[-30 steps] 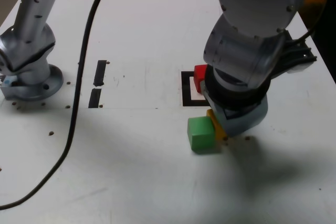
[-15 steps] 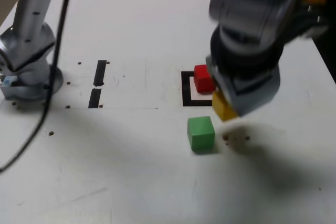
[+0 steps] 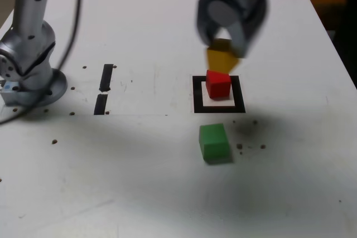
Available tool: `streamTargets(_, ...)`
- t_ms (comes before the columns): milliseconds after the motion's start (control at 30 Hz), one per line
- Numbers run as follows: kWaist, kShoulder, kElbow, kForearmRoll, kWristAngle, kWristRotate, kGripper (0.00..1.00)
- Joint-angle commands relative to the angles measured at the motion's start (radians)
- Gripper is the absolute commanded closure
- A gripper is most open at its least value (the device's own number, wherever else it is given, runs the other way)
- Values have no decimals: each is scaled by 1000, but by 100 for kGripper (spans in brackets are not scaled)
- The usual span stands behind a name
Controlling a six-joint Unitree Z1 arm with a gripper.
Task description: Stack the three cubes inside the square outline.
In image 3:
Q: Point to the black tape strip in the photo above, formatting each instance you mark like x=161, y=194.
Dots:
x=107, y=77

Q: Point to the black tape square outline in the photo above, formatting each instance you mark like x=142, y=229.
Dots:
x=196, y=96

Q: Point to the yellow cube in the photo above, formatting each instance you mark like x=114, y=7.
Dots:
x=220, y=59

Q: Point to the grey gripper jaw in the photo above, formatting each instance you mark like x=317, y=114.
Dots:
x=245, y=20
x=203, y=23

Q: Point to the green cube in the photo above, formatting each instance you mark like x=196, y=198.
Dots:
x=214, y=143

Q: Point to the red cube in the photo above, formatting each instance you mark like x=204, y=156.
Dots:
x=219, y=86

